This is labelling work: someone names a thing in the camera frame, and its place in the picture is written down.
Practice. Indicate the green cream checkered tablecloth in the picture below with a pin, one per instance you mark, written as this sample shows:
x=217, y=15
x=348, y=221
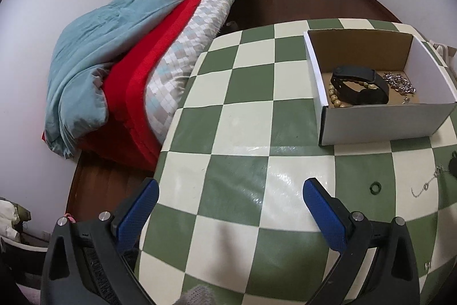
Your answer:
x=250, y=133

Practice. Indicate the light blue quilt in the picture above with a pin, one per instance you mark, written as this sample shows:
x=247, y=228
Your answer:
x=107, y=26

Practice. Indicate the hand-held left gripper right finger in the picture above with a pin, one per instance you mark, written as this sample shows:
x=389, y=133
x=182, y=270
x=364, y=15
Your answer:
x=323, y=215

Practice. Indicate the white cardboard box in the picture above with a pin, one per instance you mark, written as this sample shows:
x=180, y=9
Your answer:
x=375, y=124

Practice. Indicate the white crumpled cloth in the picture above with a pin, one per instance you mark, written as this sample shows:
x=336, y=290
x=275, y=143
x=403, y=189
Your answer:
x=7, y=215

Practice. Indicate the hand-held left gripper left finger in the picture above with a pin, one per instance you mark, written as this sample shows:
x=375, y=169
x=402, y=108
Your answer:
x=137, y=210

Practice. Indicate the black smart watch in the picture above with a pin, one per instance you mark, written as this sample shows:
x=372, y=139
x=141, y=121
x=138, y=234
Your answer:
x=371, y=97

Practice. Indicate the grey knitted cloth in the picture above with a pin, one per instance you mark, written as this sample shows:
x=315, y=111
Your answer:
x=200, y=296

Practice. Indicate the red blanket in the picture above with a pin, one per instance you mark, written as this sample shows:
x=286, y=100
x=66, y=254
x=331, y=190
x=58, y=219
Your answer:
x=128, y=105

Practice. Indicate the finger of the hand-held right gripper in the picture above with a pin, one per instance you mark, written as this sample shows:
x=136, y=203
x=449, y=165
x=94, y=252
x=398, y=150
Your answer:
x=453, y=166

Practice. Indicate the grey white checked bedsheet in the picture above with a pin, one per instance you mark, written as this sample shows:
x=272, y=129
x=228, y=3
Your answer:
x=200, y=26

